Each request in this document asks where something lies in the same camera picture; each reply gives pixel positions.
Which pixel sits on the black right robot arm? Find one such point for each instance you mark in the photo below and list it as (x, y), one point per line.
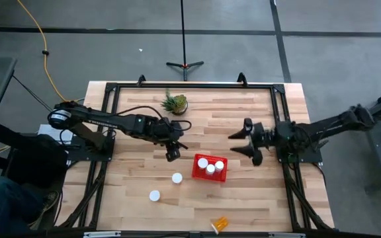
(326, 127)

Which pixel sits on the potted green succulent plant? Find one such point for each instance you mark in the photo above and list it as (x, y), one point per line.
(175, 104)

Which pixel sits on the black chair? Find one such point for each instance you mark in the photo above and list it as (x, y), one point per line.
(38, 162)

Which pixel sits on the person's leg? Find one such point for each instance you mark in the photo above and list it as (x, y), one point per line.
(8, 205)

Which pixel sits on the white paper sheet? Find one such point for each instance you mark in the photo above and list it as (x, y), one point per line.
(50, 130)

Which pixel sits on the amber pill bottle white label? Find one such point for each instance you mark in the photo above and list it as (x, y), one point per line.
(221, 224)

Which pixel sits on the red plastic basket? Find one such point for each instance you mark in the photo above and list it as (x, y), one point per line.
(198, 173)

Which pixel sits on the amber pill bottle red print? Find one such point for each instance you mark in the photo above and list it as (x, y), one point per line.
(177, 178)

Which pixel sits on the amber pill bottle white cap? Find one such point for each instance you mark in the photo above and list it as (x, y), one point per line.
(210, 169)
(202, 163)
(219, 165)
(154, 195)

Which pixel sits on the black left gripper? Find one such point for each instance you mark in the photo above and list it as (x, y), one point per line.
(170, 134)

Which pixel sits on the black aluminium rig frame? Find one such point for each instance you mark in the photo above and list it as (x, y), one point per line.
(194, 85)

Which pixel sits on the person's shoe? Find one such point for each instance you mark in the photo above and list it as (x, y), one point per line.
(50, 200)

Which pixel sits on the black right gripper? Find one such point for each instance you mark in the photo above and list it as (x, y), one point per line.
(261, 139)

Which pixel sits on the silver bracket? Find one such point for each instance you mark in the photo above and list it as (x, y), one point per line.
(102, 234)
(287, 235)

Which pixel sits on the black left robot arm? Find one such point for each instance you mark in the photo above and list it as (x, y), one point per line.
(111, 120)

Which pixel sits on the black tripod stand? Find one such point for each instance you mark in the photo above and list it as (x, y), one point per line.
(183, 33)

